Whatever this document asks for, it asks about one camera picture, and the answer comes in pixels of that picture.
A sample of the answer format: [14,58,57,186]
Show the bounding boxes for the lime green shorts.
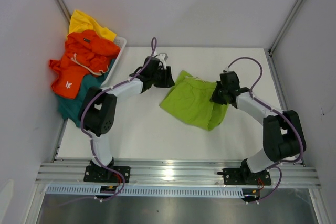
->
[160,70,228,131]

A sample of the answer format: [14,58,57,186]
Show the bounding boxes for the yellow shorts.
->
[68,9,117,42]

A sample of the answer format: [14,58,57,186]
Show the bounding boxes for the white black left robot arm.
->
[78,53,175,182]

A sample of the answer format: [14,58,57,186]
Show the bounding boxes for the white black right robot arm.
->
[211,71,307,184]

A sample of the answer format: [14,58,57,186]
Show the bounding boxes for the orange shorts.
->
[49,30,120,100]

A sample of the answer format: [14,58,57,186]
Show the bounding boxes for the teal shorts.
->
[49,59,115,127]

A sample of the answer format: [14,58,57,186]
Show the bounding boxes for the white plastic laundry basket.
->
[101,36,127,87]

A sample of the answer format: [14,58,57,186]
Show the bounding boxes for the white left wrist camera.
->
[155,53,168,69]

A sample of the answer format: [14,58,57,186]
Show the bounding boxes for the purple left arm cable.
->
[56,37,158,207]

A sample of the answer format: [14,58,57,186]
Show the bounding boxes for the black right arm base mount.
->
[217,167,271,186]

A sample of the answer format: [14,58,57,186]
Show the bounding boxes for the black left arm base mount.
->
[83,161,131,183]

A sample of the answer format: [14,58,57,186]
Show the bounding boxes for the aluminium frame rail front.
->
[35,159,321,188]

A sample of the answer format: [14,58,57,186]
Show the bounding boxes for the aluminium corner post right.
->
[268,0,306,56]

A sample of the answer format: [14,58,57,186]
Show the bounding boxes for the white slotted cable duct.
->
[46,184,244,198]

